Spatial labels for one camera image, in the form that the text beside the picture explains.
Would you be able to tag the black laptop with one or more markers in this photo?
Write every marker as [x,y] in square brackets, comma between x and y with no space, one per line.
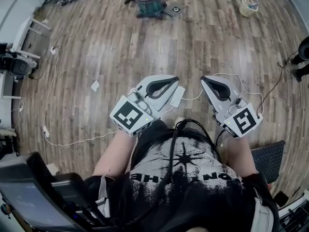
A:
[31,197]

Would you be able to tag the red and teal vacuum cleaner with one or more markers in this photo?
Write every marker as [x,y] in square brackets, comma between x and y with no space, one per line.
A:
[148,1]

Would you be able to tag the person's left forearm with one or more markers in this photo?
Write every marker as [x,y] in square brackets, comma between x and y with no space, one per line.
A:
[113,153]

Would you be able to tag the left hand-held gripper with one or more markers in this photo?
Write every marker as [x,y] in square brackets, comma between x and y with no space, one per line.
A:
[131,116]

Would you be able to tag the white woven basket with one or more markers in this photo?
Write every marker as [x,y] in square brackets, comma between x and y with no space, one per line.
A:
[247,8]

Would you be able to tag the white paper scrap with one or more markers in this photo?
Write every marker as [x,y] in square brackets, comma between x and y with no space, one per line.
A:
[95,86]

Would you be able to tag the grey dust bag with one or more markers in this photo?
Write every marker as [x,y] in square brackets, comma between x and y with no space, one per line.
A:
[175,9]

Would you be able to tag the black printed t-shirt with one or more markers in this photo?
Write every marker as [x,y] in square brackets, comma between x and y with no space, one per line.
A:
[193,190]

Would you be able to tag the person's right forearm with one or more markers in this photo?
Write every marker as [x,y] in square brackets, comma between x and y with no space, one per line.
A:
[240,153]

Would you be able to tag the white power adapter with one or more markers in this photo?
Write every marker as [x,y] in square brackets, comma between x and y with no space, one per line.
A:
[177,97]

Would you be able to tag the person's light shoe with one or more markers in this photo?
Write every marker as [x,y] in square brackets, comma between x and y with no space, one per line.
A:
[179,121]

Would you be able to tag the black perforated chair seat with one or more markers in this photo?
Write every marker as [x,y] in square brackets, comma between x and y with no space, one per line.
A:
[269,158]

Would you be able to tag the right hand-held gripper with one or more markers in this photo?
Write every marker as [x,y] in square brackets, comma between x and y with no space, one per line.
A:
[242,121]

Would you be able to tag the white metal table frame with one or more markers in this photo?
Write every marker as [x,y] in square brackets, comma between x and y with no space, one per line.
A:
[24,37]

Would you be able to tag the small white wall charger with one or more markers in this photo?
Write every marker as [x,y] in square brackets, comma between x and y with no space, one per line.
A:
[53,50]

